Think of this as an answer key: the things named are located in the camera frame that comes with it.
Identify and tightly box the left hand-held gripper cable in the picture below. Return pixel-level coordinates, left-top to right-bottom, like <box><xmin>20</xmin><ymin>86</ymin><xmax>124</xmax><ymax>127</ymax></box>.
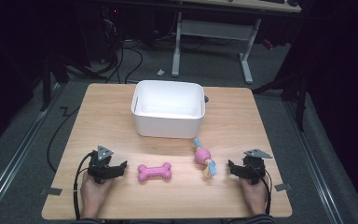
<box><xmin>72</xmin><ymin>151</ymin><xmax>95</xmax><ymax>221</ymax></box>

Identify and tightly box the person's left hand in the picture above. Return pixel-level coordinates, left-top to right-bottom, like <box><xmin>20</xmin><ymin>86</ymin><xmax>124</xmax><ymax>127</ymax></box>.
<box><xmin>79</xmin><ymin>172</ymin><xmax>116</xmax><ymax>209</ymax></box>

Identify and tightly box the metal floor rail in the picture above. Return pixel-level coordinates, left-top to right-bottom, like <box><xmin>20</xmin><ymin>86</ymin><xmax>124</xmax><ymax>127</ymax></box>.
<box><xmin>0</xmin><ymin>83</ymin><xmax>63</xmax><ymax>223</ymax></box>
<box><xmin>282</xmin><ymin>100</ymin><xmax>345</xmax><ymax>224</ymax></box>

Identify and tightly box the white plastic bin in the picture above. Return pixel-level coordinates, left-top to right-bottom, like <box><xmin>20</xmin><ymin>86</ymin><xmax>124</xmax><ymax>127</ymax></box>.
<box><xmin>131</xmin><ymin>79</ymin><xmax>206</xmax><ymax>140</ymax></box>

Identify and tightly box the desk with white legs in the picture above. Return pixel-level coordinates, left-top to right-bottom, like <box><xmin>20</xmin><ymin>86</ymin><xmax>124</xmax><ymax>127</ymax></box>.
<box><xmin>171</xmin><ymin>0</ymin><xmax>303</xmax><ymax>86</ymax></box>

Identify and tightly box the right hand-held gripper cable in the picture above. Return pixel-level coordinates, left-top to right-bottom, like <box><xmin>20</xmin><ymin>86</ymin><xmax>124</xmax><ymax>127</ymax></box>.
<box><xmin>247</xmin><ymin>161</ymin><xmax>273</xmax><ymax>217</ymax></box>

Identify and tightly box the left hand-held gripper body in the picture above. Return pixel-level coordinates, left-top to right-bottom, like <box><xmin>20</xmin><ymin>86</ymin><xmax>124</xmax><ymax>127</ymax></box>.
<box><xmin>87</xmin><ymin>145</ymin><xmax>116</xmax><ymax>185</ymax></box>

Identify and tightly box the bundle of black floor cables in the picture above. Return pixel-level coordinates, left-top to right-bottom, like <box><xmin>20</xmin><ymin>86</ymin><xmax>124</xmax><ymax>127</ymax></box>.
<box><xmin>103</xmin><ymin>38</ymin><xmax>145</xmax><ymax>85</ymax></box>

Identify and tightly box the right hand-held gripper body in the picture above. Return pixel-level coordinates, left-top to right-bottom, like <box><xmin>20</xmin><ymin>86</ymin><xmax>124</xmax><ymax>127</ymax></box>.
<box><xmin>241</xmin><ymin>148</ymin><xmax>274</xmax><ymax>186</ymax></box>

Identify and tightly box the pink bone chew toy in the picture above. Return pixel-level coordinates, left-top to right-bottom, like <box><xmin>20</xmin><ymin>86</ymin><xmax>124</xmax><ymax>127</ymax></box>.
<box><xmin>137</xmin><ymin>161</ymin><xmax>172</xmax><ymax>183</ymax></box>

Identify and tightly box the dark computer tower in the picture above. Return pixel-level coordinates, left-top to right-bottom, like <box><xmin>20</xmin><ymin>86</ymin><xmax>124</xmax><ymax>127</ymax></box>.
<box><xmin>101</xmin><ymin>5</ymin><xmax>126</xmax><ymax>63</ymax></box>

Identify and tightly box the dark metal stand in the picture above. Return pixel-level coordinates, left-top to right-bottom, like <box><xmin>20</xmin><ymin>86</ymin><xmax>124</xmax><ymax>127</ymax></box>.
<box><xmin>251</xmin><ymin>73</ymin><xmax>310</xmax><ymax>133</ymax></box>
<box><xmin>38</xmin><ymin>50</ymin><xmax>71</xmax><ymax>112</ymax></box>

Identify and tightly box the person's right hand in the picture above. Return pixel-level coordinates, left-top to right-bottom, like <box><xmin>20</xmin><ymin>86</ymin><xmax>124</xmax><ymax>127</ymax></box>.
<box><xmin>239</xmin><ymin>175</ymin><xmax>270</xmax><ymax>207</ymax></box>

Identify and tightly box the black floor cable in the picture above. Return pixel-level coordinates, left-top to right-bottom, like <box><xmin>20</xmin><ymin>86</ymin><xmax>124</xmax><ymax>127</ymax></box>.
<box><xmin>46</xmin><ymin>105</ymin><xmax>81</xmax><ymax>174</ymax></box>

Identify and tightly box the hand-held gripper cable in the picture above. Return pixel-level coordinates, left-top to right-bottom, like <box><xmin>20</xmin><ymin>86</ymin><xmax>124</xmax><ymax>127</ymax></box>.
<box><xmin>247</xmin><ymin>161</ymin><xmax>273</xmax><ymax>217</ymax></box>
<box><xmin>72</xmin><ymin>151</ymin><xmax>95</xmax><ymax>221</ymax></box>

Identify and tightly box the pink ball rope toy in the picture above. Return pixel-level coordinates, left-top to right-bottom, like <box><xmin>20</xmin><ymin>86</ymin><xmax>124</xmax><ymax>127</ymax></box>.
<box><xmin>192</xmin><ymin>137</ymin><xmax>218</xmax><ymax>179</ymax></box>

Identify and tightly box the small red object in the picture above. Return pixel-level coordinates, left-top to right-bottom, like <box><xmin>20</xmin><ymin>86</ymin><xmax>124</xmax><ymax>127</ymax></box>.
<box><xmin>262</xmin><ymin>38</ymin><xmax>275</xmax><ymax>51</ymax></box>

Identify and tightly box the grey tape strip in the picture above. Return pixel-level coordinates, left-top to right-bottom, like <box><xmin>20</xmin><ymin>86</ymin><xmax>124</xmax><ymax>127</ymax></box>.
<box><xmin>39</xmin><ymin>187</ymin><xmax>63</xmax><ymax>197</ymax></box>
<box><xmin>274</xmin><ymin>182</ymin><xmax>293</xmax><ymax>192</ymax></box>

